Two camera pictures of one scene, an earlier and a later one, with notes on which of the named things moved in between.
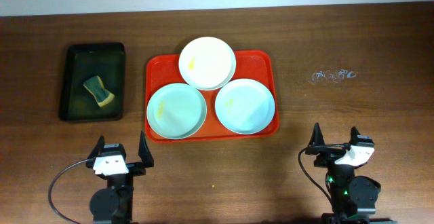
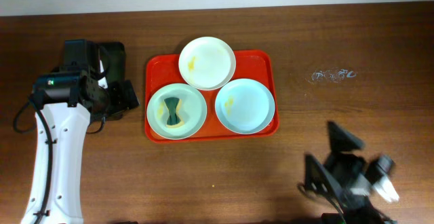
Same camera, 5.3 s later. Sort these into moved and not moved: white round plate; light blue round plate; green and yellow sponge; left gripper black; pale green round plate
Moved: left gripper black; green and yellow sponge
Not moved: white round plate; light blue round plate; pale green round plate
